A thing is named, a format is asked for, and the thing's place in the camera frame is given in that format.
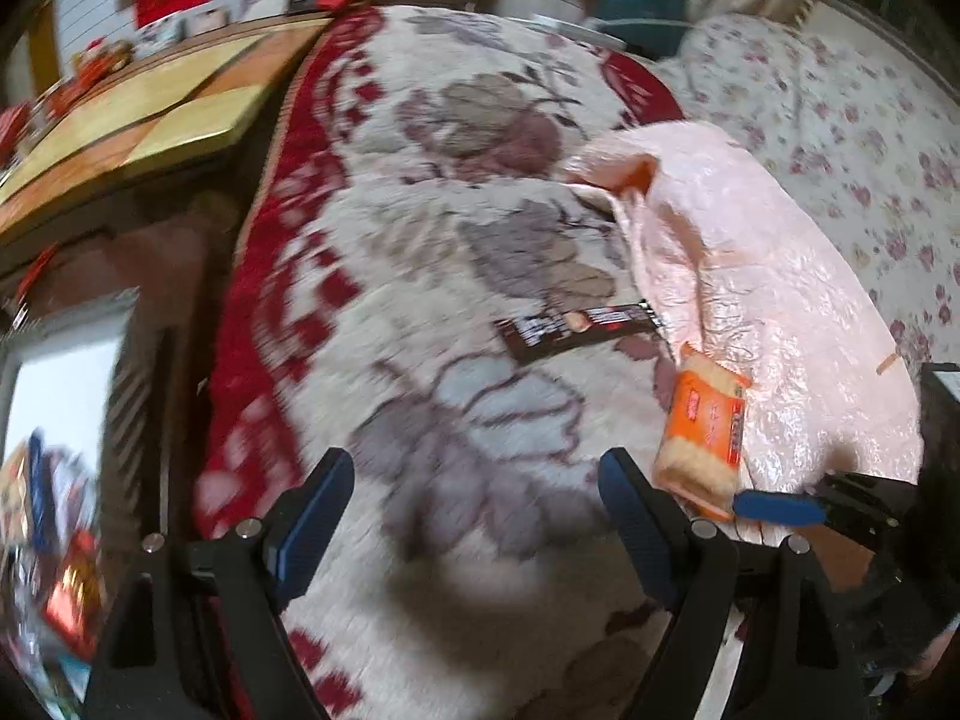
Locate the floral bed sheet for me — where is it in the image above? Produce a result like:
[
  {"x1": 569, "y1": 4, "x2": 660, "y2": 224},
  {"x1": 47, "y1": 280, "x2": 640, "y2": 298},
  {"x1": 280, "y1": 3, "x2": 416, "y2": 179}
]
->
[{"x1": 652, "y1": 11, "x2": 960, "y2": 383}]

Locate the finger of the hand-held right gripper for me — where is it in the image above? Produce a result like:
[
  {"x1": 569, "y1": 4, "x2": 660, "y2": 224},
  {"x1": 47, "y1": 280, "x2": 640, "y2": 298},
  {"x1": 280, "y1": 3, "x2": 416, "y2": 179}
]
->
[{"x1": 733, "y1": 472, "x2": 928, "y2": 542}]

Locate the red floral fleece blanket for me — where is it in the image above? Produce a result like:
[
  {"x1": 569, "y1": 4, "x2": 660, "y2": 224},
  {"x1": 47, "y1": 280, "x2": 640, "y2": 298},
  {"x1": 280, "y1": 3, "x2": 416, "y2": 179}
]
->
[{"x1": 191, "y1": 4, "x2": 751, "y2": 720}]

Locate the chevron-patterned storage box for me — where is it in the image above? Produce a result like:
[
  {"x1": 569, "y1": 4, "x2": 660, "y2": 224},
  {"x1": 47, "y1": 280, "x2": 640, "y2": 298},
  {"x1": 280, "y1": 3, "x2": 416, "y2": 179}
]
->
[{"x1": 0, "y1": 289, "x2": 162, "y2": 720}]

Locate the red and white plush doll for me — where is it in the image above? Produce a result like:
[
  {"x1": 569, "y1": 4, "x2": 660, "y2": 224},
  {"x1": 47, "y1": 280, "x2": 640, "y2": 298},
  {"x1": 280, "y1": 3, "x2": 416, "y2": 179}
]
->
[{"x1": 71, "y1": 41, "x2": 115, "y2": 82}]

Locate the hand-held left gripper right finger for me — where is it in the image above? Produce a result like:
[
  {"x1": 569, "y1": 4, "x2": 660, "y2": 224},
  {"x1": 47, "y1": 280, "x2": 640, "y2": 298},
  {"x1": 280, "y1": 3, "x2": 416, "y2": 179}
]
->
[{"x1": 598, "y1": 448, "x2": 875, "y2": 720}]

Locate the wooden table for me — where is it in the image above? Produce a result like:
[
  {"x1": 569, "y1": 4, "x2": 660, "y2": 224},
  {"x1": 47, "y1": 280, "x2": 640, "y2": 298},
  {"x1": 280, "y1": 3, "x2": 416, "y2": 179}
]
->
[{"x1": 0, "y1": 15, "x2": 335, "y2": 241}]

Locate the small photo frame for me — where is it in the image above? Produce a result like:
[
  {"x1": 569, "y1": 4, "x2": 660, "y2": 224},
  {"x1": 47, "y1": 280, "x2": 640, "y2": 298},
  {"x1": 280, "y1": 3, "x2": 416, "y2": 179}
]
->
[
  {"x1": 184, "y1": 4, "x2": 230, "y2": 36},
  {"x1": 139, "y1": 15, "x2": 185, "y2": 47}
]

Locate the orange cracker packet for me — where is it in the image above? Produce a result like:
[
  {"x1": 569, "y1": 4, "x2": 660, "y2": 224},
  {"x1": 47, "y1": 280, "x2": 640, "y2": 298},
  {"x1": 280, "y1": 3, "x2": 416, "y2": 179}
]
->
[{"x1": 651, "y1": 343, "x2": 753, "y2": 524}]

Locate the dark brown chocolate bar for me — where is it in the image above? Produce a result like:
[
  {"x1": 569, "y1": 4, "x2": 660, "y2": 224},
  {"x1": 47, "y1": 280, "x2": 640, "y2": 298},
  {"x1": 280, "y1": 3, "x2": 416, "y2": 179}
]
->
[{"x1": 495, "y1": 300, "x2": 665, "y2": 362}]

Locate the pink quilted blanket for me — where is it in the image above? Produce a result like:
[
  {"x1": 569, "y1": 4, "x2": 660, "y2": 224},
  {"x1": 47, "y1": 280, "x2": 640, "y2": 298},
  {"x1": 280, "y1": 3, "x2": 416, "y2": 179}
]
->
[{"x1": 562, "y1": 120, "x2": 923, "y2": 541}]

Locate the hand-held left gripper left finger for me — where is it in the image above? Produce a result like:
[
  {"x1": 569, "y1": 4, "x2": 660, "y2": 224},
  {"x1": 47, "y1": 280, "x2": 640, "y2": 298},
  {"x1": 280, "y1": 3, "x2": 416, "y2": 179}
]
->
[{"x1": 82, "y1": 448, "x2": 355, "y2": 720}]

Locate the red snack packet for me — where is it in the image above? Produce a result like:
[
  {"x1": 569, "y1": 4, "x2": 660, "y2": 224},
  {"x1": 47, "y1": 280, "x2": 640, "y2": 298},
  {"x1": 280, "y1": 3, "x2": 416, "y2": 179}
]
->
[{"x1": 45, "y1": 532, "x2": 102, "y2": 653}]

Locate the dark wooden bed frame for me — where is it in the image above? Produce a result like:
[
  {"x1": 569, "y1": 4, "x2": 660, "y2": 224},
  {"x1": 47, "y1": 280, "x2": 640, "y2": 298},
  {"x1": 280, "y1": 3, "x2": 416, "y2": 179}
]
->
[{"x1": 0, "y1": 187, "x2": 286, "y2": 541}]

